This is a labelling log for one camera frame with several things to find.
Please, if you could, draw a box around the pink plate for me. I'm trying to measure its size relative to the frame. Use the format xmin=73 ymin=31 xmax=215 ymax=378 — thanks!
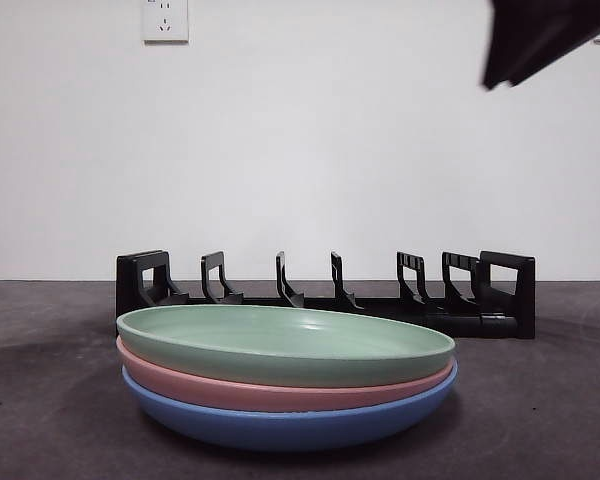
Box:
xmin=115 ymin=335 xmax=456 ymax=415

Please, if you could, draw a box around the blue plate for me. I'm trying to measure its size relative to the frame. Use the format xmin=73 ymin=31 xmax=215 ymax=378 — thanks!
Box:
xmin=122 ymin=359 xmax=460 ymax=454

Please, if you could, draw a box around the green plate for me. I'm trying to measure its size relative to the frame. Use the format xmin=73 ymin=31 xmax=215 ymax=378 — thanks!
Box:
xmin=115 ymin=305 xmax=457 ymax=389

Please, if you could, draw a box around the black plate rack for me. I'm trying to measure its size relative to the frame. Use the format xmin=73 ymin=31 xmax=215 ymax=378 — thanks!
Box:
xmin=115 ymin=249 xmax=537 ymax=342

